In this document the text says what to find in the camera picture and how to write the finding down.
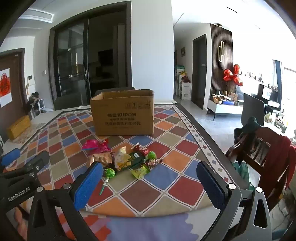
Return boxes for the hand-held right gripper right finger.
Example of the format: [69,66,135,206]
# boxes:
[196,161,274,241]

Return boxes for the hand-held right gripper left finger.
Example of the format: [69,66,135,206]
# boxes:
[28,161,103,241]

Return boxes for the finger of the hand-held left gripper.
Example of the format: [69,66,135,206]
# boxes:
[0,148,21,167]
[0,151,50,186]

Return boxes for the brown biscuit packet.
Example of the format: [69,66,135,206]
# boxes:
[87,153,113,168]

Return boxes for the brown cardboard box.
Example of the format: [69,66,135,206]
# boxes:
[90,89,155,137]

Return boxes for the yellow wooden box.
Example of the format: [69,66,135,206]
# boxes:
[6,115,32,140]

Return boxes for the pink snack packet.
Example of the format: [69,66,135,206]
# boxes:
[98,138,112,154]
[82,140,102,153]

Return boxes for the yellow white snack packet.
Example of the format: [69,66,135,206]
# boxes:
[114,146,132,170]

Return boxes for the checkered colourful tablecloth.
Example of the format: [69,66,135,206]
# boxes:
[14,103,255,241]

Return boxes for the yellow green snack packet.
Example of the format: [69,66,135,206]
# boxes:
[131,165,150,179]

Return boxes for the dark green snack packet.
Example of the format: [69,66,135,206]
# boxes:
[128,151,149,169]

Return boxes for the red wooden chair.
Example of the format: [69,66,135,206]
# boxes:
[225,126,296,207]

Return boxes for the dark red wrapped candy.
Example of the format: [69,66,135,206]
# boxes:
[145,159,164,168]

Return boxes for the red white wrapped candy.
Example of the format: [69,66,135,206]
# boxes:
[131,144,150,156]

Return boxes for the red white door poster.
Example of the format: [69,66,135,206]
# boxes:
[0,68,12,108]

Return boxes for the grey dining chair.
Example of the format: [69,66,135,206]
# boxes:
[54,91,84,111]

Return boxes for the dark green hat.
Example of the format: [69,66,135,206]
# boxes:
[242,116,262,133]

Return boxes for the red garment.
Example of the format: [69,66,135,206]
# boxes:
[265,135,296,198]

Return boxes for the white low cabinet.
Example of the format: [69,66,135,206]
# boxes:
[207,98,244,121]

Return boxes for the brown door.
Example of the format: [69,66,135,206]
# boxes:
[0,48,28,130]

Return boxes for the dark grey swivel chair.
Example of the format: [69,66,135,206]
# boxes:
[240,93,265,128]

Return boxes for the white shelf unit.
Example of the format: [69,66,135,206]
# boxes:
[177,67,192,100]

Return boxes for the black piano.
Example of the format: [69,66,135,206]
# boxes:
[257,84,281,108]

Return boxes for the red foil balloons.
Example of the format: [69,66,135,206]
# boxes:
[223,64,243,87]

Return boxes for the dark hallway door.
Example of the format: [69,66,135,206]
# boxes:
[192,34,208,110]

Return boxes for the dark framed glass sliding door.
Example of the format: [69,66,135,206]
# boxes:
[49,1,133,110]

